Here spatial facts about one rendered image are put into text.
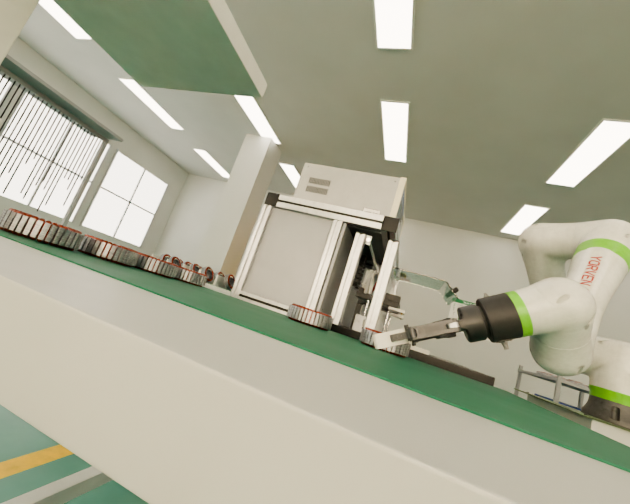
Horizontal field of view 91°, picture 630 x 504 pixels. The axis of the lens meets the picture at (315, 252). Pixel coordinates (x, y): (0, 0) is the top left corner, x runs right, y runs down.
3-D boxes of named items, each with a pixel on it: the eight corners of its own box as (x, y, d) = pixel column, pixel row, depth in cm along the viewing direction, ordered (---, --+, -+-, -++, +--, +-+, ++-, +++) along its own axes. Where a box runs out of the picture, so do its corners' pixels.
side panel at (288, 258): (312, 324, 91) (344, 224, 97) (310, 324, 88) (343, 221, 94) (233, 297, 100) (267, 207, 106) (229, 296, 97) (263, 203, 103)
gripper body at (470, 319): (492, 338, 59) (443, 348, 62) (485, 340, 67) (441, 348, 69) (478, 300, 62) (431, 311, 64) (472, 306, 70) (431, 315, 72)
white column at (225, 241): (213, 332, 491) (281, 152, 553) (196, 332, 449) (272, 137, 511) (188, 323, 507) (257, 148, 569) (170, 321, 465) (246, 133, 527)
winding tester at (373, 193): (393, 262, 144) (404, 222, 148) (391, 231, 103) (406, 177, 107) (316, 243, 156) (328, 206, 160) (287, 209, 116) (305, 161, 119)
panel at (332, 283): (350, 327, 150) (367, 269, 156) (317, 318, 89) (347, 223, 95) (347, 327, 151) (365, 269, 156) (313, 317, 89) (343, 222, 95)
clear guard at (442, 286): (448, 305, 142) (451, 293, 143) (458, 299, 119) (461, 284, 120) (379, 286, 152) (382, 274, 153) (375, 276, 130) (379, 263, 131)
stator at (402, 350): (409, 358, 72) (413, 342, 73) (405, 359, 62) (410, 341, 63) (363, 342, 77) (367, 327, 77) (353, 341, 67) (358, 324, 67)
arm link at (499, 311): (497, 292, 69) (506, 285, 61) (518, 346, 65) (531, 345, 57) (468, 299, 71) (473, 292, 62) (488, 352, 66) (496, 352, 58)
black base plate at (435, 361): (451, 366, 134) (452, 361, 134) (493, 387, 75) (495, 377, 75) (348, 332, 149) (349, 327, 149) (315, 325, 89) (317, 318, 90)
